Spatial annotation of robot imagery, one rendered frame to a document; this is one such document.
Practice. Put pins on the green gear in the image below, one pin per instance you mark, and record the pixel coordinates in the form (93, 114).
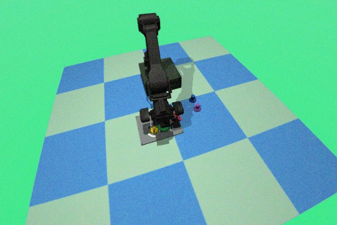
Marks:
(163, 129)

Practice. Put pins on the blue gear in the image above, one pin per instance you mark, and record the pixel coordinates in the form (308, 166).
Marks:
(192, 99)

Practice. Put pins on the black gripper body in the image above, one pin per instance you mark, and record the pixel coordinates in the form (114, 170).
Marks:
(145, 114)

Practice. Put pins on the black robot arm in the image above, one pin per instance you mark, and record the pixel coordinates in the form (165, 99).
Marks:
(158, 82)

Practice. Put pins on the purple gear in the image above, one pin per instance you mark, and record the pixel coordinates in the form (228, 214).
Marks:
(197, 107)

